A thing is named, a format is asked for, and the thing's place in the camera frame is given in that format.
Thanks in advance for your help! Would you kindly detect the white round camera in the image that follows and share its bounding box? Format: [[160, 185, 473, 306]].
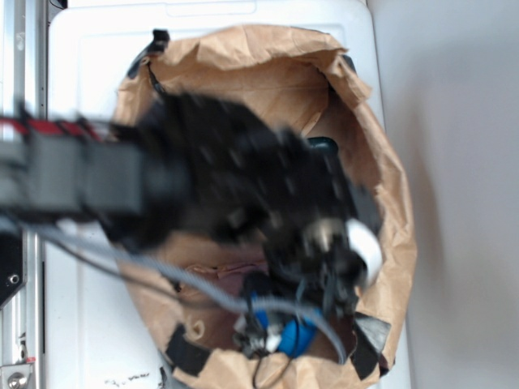
[[345, 219, 383, 289]]

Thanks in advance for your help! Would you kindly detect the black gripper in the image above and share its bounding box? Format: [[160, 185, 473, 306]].
[[226, 129, 384, 317]]

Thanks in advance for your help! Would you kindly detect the dark green oblong case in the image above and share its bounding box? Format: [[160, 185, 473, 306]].
[[307, 136, 339, 156]]

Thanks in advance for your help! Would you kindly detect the blue plastic bottle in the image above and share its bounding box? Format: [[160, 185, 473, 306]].
[[242, 292, 316, 358]]

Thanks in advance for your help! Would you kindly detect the white plastic storage lid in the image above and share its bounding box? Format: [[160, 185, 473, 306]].
[[45, 1, 384, 388]]

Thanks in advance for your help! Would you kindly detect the black mounting plate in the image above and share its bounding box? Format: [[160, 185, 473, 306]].
[[0, 233, 25, 309]]

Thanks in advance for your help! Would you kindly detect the aluminium frame rail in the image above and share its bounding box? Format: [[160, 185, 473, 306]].
[[1, 1, 48, 388]]

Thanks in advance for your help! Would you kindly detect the grey braided cable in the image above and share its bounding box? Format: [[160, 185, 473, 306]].
[[24, 226, 348, 364]]

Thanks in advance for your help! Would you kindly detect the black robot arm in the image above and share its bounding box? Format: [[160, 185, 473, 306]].
[[1, 93, 382, 314]]

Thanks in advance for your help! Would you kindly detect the brown paper lined bin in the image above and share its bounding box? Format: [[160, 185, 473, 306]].
[[114, 24, 417, 388]]

